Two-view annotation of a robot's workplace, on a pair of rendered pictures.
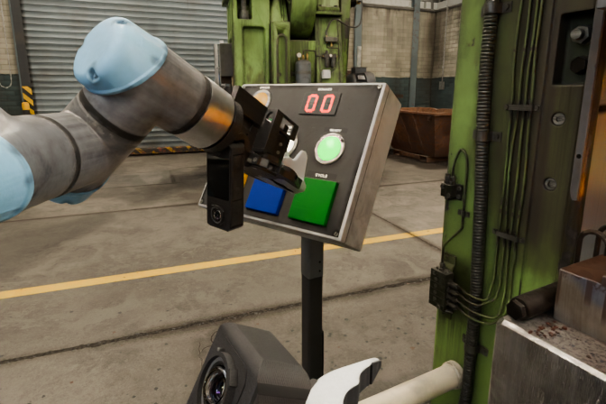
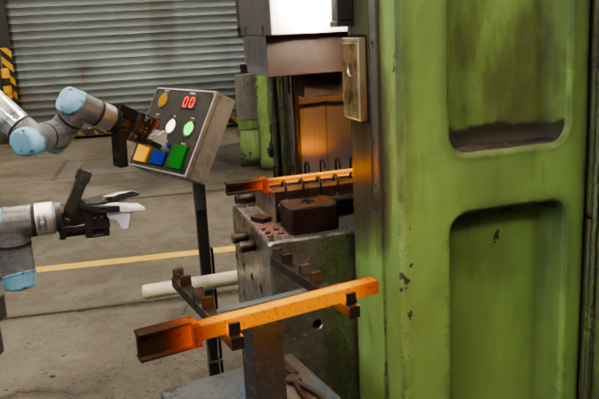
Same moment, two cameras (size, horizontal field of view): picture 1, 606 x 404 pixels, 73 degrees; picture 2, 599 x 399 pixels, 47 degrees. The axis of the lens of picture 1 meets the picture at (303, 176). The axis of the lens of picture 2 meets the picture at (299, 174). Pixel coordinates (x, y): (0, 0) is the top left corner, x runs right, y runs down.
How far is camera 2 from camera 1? 1.53 m
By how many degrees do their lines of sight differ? 11
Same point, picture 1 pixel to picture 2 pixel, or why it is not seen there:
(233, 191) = (120, 150)
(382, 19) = not seen: outside the picture
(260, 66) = not seen: hidden behind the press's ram
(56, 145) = (51, 132)
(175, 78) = (89, 106)
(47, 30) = not seen: outside the picture
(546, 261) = not seen: hidden behind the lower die
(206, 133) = (104, 125)
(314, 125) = (184, 115)
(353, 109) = (201, 106)
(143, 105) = (78, 117)
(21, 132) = (42, 128)
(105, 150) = (67, 133)
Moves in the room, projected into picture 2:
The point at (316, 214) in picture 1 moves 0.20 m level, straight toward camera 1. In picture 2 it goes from (177, 164) to (150, 179)
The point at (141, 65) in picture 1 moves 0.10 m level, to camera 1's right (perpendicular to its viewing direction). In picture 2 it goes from (77, 104) to (111, 102)
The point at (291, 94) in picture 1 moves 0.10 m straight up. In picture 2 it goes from (178, 95) to (176, 64)
